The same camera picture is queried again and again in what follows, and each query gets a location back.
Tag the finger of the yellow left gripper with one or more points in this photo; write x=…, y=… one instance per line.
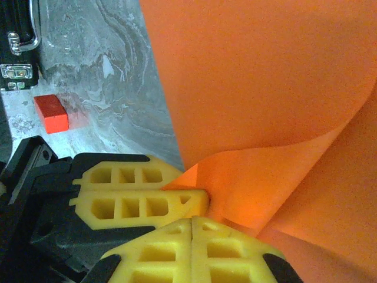
x=176, y=210
x=171, y=174

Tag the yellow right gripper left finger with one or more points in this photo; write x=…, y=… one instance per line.
x=129, y=266

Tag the black hard case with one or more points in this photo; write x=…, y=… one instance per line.
x=14, y=17

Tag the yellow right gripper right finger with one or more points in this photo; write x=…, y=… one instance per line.
x=253, y=262

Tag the red rectangular block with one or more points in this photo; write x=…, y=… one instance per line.
x=51, y=115

